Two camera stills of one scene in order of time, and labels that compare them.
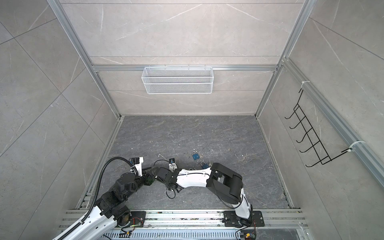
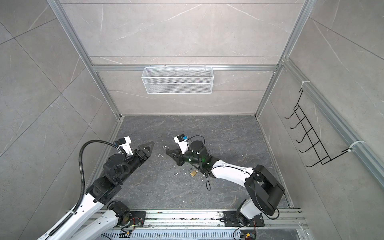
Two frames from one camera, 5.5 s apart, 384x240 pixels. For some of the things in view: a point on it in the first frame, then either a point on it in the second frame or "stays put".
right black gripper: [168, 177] -> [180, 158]
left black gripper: [148, 181] -> [144, 154]
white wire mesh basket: [177, 80] stays put
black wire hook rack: [317, 150] stays put
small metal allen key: [158, 156] stays put
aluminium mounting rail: [199, 219] stays put
